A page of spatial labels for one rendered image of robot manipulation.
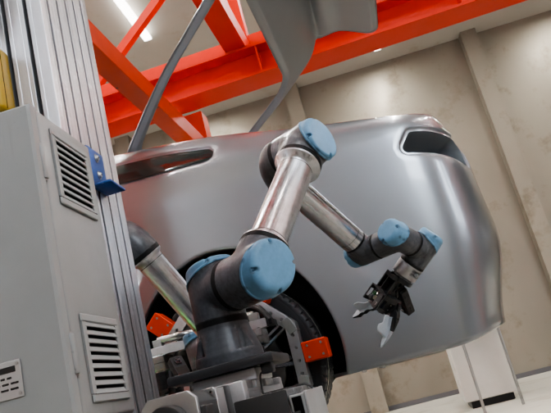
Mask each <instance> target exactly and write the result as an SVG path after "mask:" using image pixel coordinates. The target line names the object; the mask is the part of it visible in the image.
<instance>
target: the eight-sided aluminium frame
mask: <svg viewBox="0 0 551 413"><path fill-rule="evenodd" d="M256 305H259V306H260V307H262V308H264V309H265V310H266V311H267V312H268V313H269V314H270V315H271V317H272V318H273V319H276V320H277V324H278V325H280V326H281V327H283V328H285V331H286V334H287V338H288V341H289V347H290V351H291V354H292V357H293V361H294V367H295V370H296V374H297V377H298V384H301V383H308V384H311V385H312V386H313V381H312V375H311V371H310V369H309V365H308V362H305V359H304V355H303V350H302V347H301V343H302V342H303V340H302V336H301V333H300V328H299V327H298V322H297V321H296V320H293V319H292V318H291V317H288V316H287V315H285V314H284V313H282V312H280V311H278V310H276V309H275V308H274V307H272V306H270V305H268V304H266V303H265V302H259V303H257V304H256ZM186 329H190V327H189V326H188V325H187V324H186V323H185V322H184V321H183V320H182V319H181V317H180V316H179V318H178V319H177V321H176V322H175V324H174V326H173V328H172V329H171V331H170V333H169V334H173V333H176V332H179V331H182V330H186ZM182 340H183V339H179V340H175V341H172V342H169V343H165V345H167V344H170V343H175V342H179V341H182ZM297 347H298V349H297ZM300 360H301V361H300ZM303 372H304V374H303ZM166 373H167V378H170V377H173V373H172V372H171V370H168V371H167V372H166Z"/></svg>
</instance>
